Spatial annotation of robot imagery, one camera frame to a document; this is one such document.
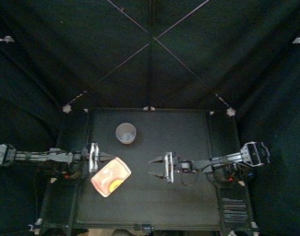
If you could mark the yellow toy banana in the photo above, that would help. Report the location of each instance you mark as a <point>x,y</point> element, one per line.
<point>115,185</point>

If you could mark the black table edge clamp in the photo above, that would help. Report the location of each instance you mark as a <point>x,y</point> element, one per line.
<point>143,228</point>

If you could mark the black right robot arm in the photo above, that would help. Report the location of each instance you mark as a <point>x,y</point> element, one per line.
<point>229,158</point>

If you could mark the pink plate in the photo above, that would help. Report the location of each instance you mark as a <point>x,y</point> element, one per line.
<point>107,174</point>

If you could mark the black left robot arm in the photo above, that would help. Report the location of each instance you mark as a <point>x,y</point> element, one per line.
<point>36,157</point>

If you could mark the translucent plastic cup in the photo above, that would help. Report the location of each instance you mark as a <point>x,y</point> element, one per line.
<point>125,133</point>

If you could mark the silver table edge clamp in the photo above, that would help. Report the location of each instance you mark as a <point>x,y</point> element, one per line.
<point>149,108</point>

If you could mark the black vertical frame pole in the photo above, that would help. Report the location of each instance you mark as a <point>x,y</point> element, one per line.
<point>150,70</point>

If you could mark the silver frame foot bracket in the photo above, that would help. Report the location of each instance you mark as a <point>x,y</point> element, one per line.
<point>35,226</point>

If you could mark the silver table corner clamp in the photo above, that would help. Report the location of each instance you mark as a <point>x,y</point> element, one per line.
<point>230,112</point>
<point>66,108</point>

